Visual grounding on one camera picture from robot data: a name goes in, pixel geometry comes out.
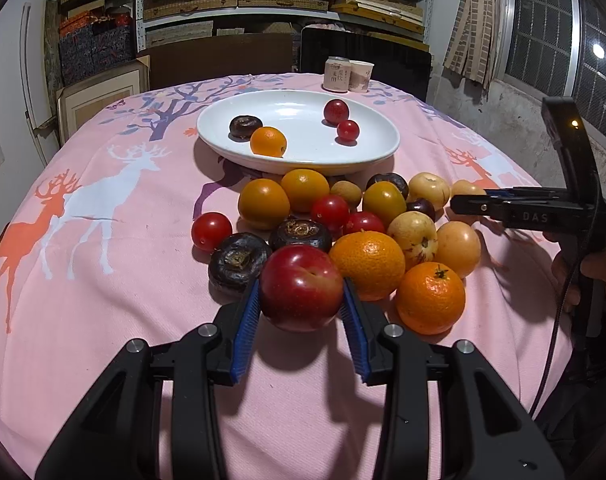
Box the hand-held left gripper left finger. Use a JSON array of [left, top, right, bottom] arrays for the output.
[[35, 277, 261, 480]]

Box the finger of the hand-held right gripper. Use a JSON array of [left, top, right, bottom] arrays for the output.
[[483, 186, 570, 202], [450, 193, 506, 222]]

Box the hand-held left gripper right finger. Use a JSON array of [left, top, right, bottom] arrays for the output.
[[340, 277, 566, 480]]

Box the pale yellow round fruit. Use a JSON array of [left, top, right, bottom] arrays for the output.
[[447, 180, 487, 223], [434, 221, 481, 279], [407, 172, 451, 211]]

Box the small dark purple plum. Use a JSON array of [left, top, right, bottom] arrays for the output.
[[406, 198, 436, 222]]

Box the dark water chestnut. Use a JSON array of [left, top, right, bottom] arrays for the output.
[[208, 232, 273, 300], [229, 115, 264, 142], [365, 172, 409, 198], [268, 219, 333, 255]]

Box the orange tangerine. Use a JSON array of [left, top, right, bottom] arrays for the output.
[[329, 230, 406, 302], [395, 262, 467, 336]]

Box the large red plum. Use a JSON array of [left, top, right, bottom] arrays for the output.
[[259, 245, 345, 332]]

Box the blotchy pale yellow fruit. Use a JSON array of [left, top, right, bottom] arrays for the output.
[[387, 210, 439, 271]]

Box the yellow-orange tomato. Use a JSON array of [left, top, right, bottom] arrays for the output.
[[362, 181, 408, 228]]

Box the red tomato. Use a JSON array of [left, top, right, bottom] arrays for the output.
[[191, 212, 233, 252], [344, 210, 386, 236], [310, 194, 351, 236]]

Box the smooth orange persimmon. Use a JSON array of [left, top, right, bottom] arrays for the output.
[[237, 178, 291, 232], [281, 168, 330, 213]]

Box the white oval plate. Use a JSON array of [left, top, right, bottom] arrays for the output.
[[196, 89, 401, 177]]

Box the pink deer print tablecloth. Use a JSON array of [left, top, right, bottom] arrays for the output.
[[0, 74, 591, 480]]

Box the brown longan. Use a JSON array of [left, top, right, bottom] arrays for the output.
[[329, 180, 362, 209]]

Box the black chair back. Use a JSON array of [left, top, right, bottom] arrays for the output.
[[300, 27, 431, 102]]

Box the small red plum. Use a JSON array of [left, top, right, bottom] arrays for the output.
[[323, 99, 350, 125]]

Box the barred window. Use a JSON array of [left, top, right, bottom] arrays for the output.
[[503, 0, 606, 117]]

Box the white paper cup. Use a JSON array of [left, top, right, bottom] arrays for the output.
[[349, 60, 374, 93]]

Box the hanging brick pattern cloth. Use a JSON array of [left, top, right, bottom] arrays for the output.
[[442, 0, 507, 87]]

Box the small orange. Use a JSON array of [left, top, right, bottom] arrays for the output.
[[250, 126, 288, 157]]

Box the person's dark clothing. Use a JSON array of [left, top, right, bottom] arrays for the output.
[[530, 332, 606, 480]]

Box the pink drink can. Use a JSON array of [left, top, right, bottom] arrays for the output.
[[324, 56, 352, 93]]

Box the brown board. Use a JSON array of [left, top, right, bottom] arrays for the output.
[[149, 34, 295, 92]]

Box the cardboard box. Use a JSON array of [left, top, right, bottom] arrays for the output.
[[56, 56, 152, 147]]

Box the stack of blue patterned boxes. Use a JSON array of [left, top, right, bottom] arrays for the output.
[[59, 14, 136, 87]]

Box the white metal shelf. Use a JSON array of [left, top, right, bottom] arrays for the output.
[[134, 0, 432, 56]]

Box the black cable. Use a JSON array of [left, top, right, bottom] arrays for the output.
[[528, 240, 591, 421]]

